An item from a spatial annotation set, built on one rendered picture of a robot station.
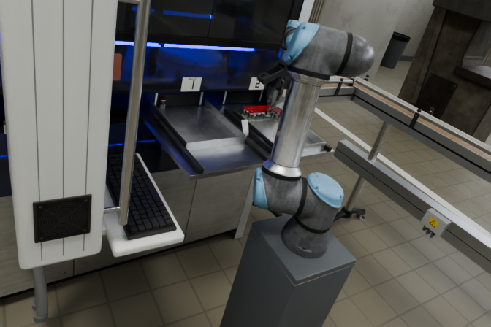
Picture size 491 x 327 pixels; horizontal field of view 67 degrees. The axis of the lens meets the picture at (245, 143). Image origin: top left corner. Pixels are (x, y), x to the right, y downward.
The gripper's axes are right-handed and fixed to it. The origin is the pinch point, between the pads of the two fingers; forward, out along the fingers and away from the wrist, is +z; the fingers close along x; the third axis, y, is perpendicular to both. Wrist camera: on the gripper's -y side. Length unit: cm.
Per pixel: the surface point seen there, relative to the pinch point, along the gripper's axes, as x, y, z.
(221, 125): 5.1, -18.8, 11.0
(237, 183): 16, 8, 55
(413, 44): 363, 716, 57
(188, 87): 15.7, -31.1, -1.7
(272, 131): -3.5, 2.9, 11.0
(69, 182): -40, -87, -5
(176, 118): 13.2, -35.4, 11.0
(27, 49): -39, -93, -34
